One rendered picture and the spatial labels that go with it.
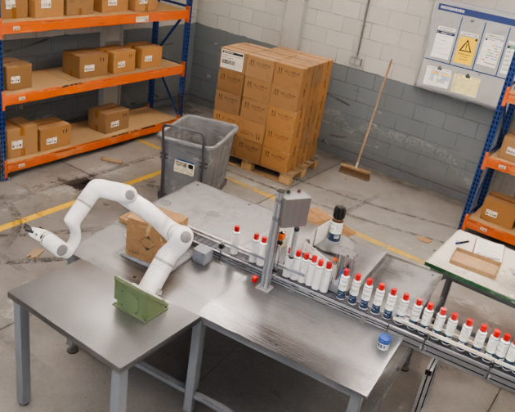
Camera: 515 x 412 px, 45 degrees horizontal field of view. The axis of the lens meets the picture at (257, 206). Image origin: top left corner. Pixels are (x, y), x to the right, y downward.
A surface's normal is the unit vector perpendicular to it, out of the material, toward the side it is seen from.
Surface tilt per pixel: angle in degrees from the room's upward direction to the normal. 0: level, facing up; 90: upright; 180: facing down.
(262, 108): 90
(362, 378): 0
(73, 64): 90
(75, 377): 0
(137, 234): 90
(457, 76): 90
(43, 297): 0
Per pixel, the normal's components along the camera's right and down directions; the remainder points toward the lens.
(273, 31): -0.58, 0.29
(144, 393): 0.14, -0.89
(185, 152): -0.29, 0.44
